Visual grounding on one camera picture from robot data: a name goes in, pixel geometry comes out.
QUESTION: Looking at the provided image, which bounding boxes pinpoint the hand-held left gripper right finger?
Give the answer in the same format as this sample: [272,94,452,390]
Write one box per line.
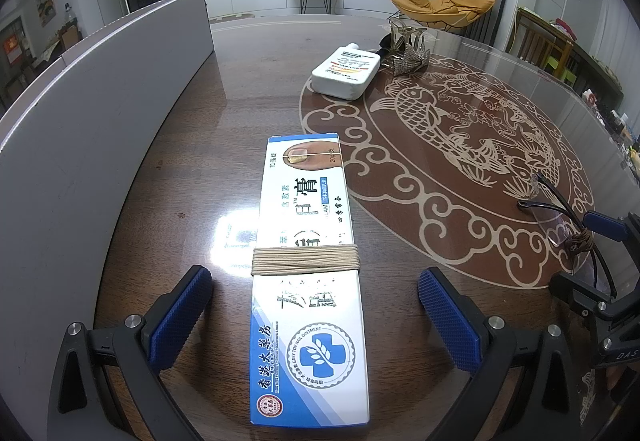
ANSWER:
[418,267,583,441]

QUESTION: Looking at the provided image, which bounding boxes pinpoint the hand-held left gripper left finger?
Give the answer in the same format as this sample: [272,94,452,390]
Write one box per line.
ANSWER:
[47,265,215,441]

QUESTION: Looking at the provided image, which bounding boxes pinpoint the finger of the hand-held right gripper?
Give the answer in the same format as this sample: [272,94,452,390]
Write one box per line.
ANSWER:
[549,271,620,323]
[582,210,640,243]

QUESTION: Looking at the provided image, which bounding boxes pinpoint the black frame eyeglasses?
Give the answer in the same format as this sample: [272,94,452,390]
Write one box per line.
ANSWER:
[517,173,619,300]

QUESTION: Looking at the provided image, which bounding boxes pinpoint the blue and white ointment box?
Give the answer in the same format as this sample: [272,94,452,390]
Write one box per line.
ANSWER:
[250,133,371,426]

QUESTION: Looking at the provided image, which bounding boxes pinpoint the brown patterned desktop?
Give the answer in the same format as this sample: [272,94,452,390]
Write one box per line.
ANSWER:
[92,13,640,441]

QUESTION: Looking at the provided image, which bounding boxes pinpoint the wooden chair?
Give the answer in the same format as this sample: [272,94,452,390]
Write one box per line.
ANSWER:
[505,7,576,72]

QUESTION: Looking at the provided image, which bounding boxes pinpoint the grey partition board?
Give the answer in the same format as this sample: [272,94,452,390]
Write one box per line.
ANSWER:
[0,0,213,441]

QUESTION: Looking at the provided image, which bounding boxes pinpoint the glittery high-heel shoe ornament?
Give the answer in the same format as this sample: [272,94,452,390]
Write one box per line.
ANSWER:
[382,18,432,76]

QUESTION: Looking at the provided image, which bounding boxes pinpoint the white plastic bottle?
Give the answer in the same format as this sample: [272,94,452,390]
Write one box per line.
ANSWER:
[311,44,383,100]

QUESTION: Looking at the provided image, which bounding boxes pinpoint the orange lounge chair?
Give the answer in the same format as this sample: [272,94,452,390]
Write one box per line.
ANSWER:
[390,0,497,34]

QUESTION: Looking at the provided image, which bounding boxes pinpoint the white television cabinet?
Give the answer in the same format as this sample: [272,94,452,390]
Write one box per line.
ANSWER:
[204,0,401,20]

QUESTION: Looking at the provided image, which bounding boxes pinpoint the beige string wrap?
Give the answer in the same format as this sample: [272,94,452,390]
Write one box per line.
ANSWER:
[251,243,362,277]

